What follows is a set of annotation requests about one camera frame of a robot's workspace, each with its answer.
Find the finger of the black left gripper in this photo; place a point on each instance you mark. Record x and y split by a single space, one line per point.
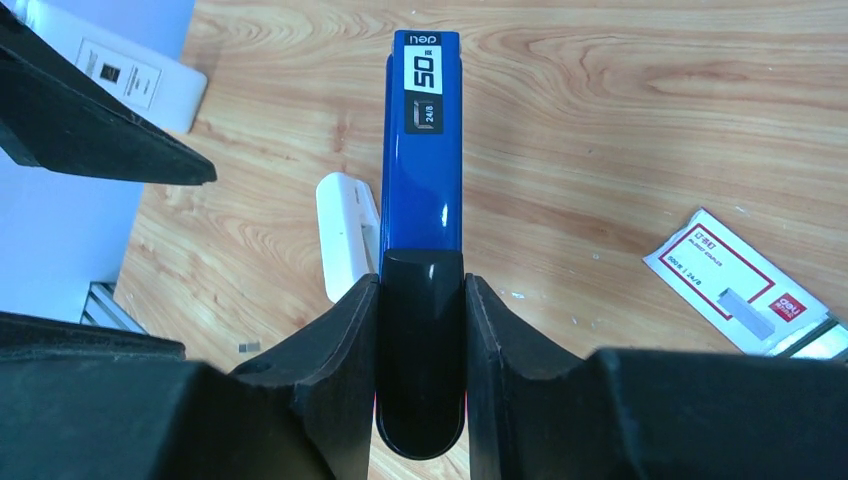
54 116

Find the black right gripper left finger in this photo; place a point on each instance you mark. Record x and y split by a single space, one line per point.
85 402

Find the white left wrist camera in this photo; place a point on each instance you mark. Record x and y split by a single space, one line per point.
131 49

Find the blue stapler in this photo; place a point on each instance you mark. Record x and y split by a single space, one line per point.
421 379

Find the grey staple strip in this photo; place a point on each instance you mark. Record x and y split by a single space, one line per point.
825 340

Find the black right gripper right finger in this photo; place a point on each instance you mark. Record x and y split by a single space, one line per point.
537 411

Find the white red staple box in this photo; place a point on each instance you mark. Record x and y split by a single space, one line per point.
754 304

